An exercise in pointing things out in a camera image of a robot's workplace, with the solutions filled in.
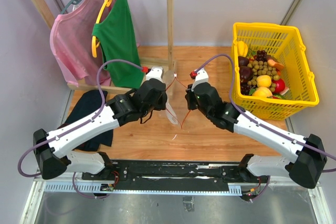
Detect dark navy cloth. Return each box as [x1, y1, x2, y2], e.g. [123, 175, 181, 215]
[59, 90, 113, 152]

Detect aluminium rail frame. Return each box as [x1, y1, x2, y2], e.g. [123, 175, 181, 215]
[19, 155, 334, 224]

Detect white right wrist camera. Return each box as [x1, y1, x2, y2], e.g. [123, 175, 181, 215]
[190, 68, 209, 84]

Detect pink shirt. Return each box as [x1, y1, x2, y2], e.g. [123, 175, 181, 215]
[50, 0, 104, 86]

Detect clear zip top bag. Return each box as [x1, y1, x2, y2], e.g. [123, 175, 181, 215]
[162, 70, 191, 129]

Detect yellow hanger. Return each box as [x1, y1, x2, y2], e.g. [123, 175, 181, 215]
[91, 0, 113, 58]

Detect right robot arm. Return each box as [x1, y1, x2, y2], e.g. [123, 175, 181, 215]
[185, 82, 327, 189]

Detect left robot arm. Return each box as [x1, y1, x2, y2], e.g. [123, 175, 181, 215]
[33, 78, 167, 180]

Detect lower yellow peach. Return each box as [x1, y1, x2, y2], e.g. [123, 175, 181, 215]
[252, 87, 272, 98]

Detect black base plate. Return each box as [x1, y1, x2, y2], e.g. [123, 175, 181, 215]
[81, 159, 267, 193]

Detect red apple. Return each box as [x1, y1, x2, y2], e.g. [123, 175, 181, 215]
[272, 79, 286, 93]

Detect green tank top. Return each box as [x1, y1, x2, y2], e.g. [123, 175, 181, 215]
[92, 0, 144, 89]

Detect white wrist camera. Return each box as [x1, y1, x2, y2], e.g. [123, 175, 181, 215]
[145, 67, 164, 82]
[190, 68, 209, 84]

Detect brown longan bunch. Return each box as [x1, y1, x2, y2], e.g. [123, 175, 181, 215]
[247, 60, 279, 79]

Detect dark grape bunch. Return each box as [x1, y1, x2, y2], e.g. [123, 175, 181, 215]
[254, 50, 267, 62]

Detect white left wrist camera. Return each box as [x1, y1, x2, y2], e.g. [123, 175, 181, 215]
[145, 67, 164, 82]

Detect yellow plastic basket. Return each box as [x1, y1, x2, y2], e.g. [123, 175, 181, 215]
[231, 22, 319, 120]

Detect yellow bell pepper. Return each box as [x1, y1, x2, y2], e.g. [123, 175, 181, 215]
[237, 41, 249, 57]

